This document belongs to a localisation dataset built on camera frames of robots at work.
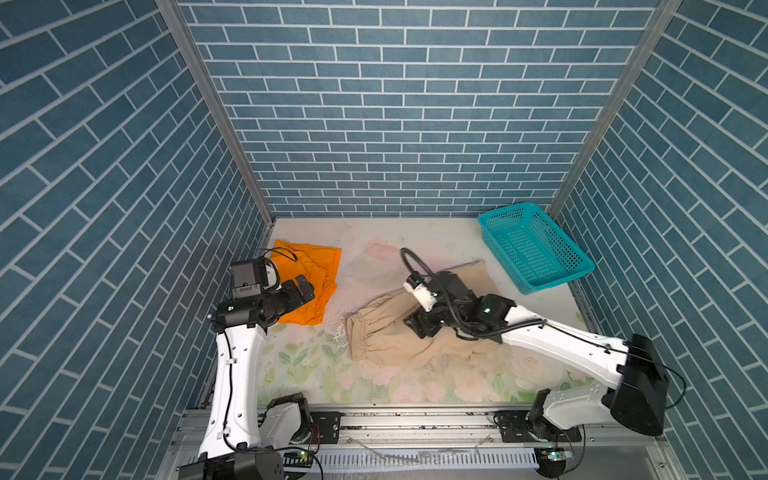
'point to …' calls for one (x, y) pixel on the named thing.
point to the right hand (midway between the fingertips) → (410, 307)
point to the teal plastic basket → (531, 249)
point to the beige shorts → (376, 333)
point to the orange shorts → (318, 264)
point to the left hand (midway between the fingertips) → (300, 291)
